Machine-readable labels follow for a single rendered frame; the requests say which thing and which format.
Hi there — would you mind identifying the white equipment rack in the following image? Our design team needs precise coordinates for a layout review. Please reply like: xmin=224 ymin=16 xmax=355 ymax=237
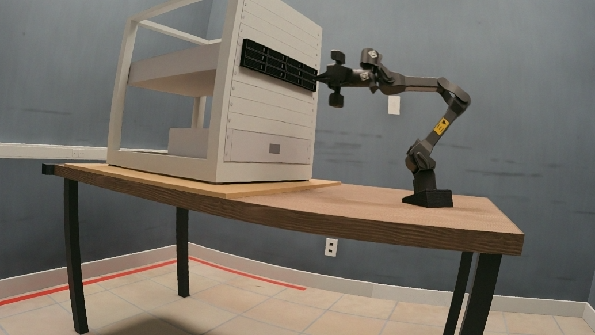
xmin=107 ymin=0 xmax=322 ymax=185

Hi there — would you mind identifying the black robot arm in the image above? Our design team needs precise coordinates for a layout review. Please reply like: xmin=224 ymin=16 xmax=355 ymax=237
xmin=327 ymin=48 xmax=472 ymax=193

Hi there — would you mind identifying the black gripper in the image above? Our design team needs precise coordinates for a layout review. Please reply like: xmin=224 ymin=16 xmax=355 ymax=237
xmin=314 ymin=50 xmax=358 ymax=108

